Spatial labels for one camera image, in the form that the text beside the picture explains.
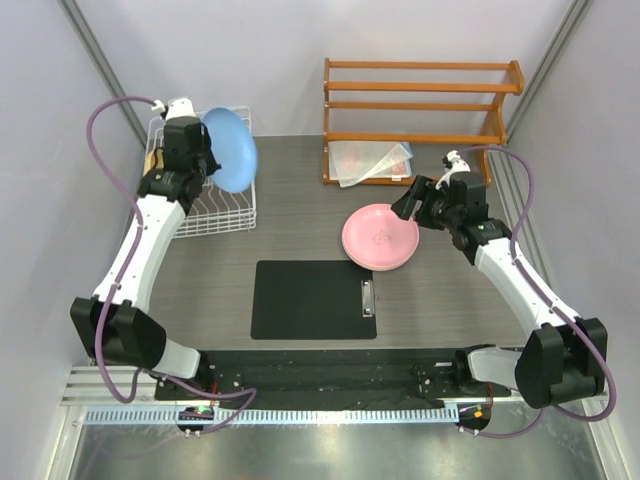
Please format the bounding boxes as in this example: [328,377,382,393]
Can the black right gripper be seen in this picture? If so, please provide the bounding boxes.
[391,175,461,232]

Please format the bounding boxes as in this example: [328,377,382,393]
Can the blue plate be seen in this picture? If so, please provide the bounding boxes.
[201,107,258,193]

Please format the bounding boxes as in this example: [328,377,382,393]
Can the pink plate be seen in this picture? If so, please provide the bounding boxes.
[341,204,420,265]

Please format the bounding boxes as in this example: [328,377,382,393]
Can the yellow plate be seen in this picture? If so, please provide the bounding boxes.
[351,258,403,272]

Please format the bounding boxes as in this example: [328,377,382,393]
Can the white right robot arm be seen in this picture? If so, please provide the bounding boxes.
[391,172,614,409]

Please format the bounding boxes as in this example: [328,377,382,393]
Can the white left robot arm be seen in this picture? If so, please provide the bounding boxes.
[70,116,216,399]

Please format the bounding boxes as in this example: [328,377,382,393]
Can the tan plate in rack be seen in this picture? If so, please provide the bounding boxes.
[143,147,164,175]

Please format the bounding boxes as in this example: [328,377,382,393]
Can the orange wooden shelf rack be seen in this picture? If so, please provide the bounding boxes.
[322,58,525,184]

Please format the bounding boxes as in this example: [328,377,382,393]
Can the black clipboard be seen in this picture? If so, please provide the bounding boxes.
[251,260,377,340]

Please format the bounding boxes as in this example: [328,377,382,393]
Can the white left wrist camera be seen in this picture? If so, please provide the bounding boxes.
[151,97,196,121]

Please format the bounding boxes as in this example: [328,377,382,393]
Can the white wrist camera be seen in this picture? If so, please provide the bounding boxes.
[435,150,471,190]
[151,97,196,121]

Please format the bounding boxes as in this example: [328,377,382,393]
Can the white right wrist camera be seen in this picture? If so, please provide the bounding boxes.
[435,150,471,190]

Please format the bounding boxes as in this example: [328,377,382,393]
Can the white wire dish rack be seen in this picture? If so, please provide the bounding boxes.
[146,116,257,239]

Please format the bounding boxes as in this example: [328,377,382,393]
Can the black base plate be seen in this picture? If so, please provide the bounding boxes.
[154,347,521,409]

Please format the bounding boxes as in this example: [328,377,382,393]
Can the slotted cable duct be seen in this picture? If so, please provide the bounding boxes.
[84,404,459,426]

